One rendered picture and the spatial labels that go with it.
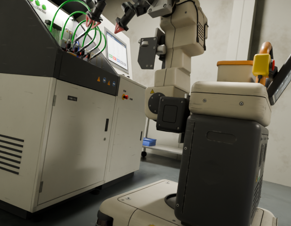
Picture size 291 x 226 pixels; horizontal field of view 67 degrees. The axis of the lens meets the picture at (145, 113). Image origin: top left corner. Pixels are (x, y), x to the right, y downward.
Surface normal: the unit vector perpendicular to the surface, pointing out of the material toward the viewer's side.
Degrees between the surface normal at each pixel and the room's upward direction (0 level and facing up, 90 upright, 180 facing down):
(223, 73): 92
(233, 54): 90
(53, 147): 90
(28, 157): 90
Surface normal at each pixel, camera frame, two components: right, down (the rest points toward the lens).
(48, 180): 0.92, 0.12
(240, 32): -0.52, -0.09
